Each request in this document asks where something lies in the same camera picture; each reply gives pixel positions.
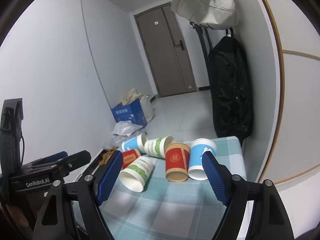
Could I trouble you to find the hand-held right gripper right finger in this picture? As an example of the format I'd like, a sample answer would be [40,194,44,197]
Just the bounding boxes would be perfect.
[201,152,295,240]

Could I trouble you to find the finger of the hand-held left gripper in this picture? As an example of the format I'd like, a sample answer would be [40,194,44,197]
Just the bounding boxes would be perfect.
[54,150,92,176]
[32,151,69,167]

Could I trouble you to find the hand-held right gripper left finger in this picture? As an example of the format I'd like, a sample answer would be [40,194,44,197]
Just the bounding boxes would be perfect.
[32,151,124,240]

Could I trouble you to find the white green paper cup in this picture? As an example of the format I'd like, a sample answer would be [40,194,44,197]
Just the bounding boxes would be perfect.
[144,135,175,158]
[119,156,154,192]

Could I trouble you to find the blue paper cup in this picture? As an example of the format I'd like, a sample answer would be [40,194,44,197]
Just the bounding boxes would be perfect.
[187,138,217,180]
[122,133,148,155]

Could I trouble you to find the red paper cup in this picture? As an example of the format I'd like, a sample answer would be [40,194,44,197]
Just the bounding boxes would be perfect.
[165,142,191,182]
[121,149,142,170]

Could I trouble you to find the clear plastic bag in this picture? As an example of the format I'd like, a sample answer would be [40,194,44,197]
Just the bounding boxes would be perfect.
[101,135,123,164]

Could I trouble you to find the crumpled grey plastic bag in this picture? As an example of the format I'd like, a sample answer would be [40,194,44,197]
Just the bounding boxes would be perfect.
[112,120,147,137]

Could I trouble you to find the blue checked bed sheet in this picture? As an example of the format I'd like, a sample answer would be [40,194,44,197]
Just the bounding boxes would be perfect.
[72,136,247,240]

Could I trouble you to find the blue cardboard box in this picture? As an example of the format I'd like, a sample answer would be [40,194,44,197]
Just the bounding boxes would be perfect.
[111,99,148,129]

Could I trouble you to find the beige cloth bag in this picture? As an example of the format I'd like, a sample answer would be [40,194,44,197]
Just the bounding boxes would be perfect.
[121,88,145,105]

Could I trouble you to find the black hanging bag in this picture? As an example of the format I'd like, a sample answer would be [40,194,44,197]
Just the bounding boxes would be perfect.
[208,35,254,140]

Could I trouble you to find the grey door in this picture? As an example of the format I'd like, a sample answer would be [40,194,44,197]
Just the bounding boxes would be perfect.
[134,2,198,98]

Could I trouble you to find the black coat rack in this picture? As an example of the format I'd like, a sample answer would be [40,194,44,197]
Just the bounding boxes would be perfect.
[189,21,237,63]

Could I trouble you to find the white hanging cloth bag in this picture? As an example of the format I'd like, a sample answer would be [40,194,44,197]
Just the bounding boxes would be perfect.
[171,0,238,29]

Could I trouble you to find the thin black cable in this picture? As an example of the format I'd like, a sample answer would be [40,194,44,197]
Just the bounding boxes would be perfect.
[19,132,26,167]

